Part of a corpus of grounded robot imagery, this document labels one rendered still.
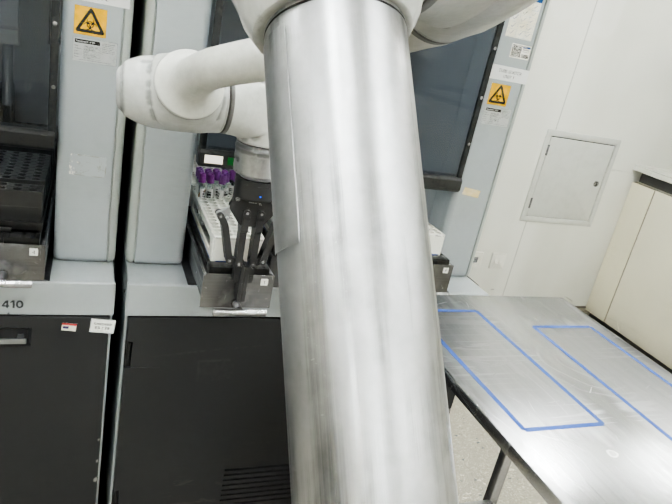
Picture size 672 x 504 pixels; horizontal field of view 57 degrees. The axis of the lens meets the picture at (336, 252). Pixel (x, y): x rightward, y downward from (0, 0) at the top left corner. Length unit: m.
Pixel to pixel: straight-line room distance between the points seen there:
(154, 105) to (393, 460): 0.72
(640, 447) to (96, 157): 1.02
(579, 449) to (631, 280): 2.58
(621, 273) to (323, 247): 3.17
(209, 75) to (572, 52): 2.35
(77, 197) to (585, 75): 2.38
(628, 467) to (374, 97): 0.66
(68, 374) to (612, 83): 2.64
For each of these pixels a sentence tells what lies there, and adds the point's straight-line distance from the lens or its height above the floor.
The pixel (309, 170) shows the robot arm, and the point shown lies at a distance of 0.37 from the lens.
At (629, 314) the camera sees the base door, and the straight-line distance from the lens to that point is 3.45.
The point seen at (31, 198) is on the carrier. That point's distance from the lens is 1.27.
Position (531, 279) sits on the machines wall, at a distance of 3.33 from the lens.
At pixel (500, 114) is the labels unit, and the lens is 1.50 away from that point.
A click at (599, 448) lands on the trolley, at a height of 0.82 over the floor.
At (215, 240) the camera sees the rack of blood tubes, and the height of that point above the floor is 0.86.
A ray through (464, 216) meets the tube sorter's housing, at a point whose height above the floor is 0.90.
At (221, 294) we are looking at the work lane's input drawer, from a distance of 1.18.
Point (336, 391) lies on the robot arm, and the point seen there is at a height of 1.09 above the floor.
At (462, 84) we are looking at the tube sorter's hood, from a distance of 1.42.
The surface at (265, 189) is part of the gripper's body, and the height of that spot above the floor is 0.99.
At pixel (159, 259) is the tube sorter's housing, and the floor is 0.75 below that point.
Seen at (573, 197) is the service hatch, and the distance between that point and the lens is 3.27.
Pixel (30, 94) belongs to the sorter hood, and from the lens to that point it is 1.22.
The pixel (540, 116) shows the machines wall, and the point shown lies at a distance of 3.00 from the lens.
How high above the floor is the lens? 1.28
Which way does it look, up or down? 20 degrees down
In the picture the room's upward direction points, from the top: 12 degrees clockwise
